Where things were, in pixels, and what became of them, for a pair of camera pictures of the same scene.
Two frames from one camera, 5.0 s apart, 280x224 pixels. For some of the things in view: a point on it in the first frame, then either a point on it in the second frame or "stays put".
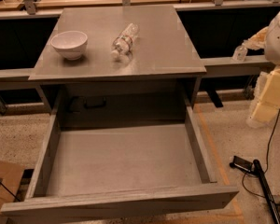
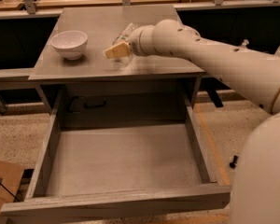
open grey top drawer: x=120 y=169 stays put
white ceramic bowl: x=72 y=44 stays put
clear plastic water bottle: x=123 y=44 stays put
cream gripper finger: x=274 y=94 → x=142 y=42
